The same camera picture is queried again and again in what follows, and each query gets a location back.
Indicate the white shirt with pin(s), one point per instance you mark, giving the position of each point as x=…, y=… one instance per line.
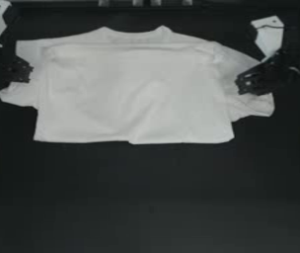
x=135, y=92

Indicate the black metal frame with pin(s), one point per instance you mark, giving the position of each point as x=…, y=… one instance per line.
x=69, y=4

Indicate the light grey post stub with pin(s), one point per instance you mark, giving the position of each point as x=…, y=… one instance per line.
x=155, y=2
x=103, y=2
x=187, y=2
x=137, y=2

